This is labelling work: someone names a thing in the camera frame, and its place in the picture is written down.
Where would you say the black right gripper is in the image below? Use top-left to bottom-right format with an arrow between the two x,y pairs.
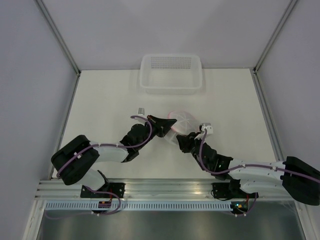
176,131 -> 205,159

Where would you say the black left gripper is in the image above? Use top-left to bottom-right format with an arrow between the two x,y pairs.
137,115 -> 178,150

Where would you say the white mesh laundry bag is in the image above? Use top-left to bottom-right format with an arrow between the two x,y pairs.
164,110 -> 199,145

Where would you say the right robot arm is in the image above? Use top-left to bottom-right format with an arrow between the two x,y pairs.
176,132 -> 320,206

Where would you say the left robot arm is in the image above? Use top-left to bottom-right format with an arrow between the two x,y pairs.
51,115 -> 177,198

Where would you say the white perforated plastic basket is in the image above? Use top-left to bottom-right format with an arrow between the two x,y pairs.
138,54 -> 203,95

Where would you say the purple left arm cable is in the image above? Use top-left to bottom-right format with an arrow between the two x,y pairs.
56,115 -> 154,180

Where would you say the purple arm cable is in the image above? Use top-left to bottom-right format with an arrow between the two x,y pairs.
56,115 -> 154,180
198,129 -> 320,177

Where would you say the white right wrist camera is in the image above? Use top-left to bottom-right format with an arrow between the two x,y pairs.
199,122 -> 213,135

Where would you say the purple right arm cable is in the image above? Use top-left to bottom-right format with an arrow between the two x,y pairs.
198,129 -> 320,177

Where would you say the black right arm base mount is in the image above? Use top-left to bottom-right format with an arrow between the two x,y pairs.
211,182 -> 256,201

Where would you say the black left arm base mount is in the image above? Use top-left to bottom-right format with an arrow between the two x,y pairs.
80,182 -> 126,199

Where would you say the right aluminium frame post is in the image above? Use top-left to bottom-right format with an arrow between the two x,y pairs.
252,0 -> 300,75

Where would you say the aluminium frame post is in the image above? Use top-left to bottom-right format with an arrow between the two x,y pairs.
34,0 -> 82,76
252,0 -> 300,75

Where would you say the white slotted cable duct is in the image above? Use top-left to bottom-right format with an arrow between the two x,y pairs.
45,200 -> 233,212

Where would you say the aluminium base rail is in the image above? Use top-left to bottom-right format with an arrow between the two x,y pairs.
34,177 -> 308,201

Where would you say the left aluminium frame post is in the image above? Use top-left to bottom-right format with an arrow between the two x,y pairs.
34,0 -> 82,76

